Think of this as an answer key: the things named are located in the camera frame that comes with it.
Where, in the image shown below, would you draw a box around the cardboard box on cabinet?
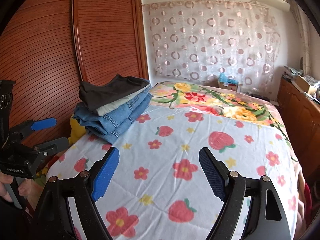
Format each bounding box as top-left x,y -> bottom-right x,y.
293,76 -> 318,95

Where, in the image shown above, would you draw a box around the black pants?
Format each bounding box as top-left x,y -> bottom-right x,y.
79,74 -> 150,111

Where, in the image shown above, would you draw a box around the window side curtain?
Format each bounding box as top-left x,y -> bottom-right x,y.
291,0 -> 311,75

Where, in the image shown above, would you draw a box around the person's left hand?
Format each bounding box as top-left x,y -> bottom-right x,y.
0,173 -> 33,203

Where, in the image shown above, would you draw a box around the strawberry flower print bedsheet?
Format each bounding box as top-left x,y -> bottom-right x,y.
46,103 -> 304,240

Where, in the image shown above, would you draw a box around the orange floral blanket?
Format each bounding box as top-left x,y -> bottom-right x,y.
150,81 -> 284,131

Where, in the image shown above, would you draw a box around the folded blue jeans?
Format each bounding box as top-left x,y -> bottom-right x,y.
73,87 -> 152,144

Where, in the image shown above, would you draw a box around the long wooden cabinet desk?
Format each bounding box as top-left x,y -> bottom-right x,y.
277,77 -> 320,178

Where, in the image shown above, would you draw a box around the yellow plush toy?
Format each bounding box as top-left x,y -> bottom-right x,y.
68,115 -> 86,146

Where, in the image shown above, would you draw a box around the circle pattern sheer curtain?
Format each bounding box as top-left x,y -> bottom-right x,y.
143,0 -> 281,92

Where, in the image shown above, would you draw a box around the wooden slatted wardrobe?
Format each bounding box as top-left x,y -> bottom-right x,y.
1,0 -> 148,146

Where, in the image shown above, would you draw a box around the folded grey-green pants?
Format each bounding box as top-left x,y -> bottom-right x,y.
95,86 -> 148,116

